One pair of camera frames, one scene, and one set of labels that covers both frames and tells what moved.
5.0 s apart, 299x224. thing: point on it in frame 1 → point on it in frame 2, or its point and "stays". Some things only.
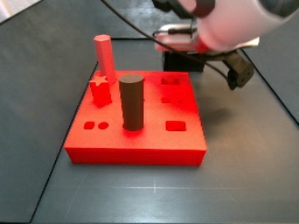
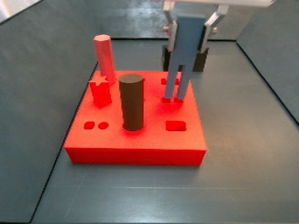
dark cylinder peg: [132, 99] stays
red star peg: [99, 87] stays
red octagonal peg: [105, 59] stays
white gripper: [176, 36] → [209, 25]
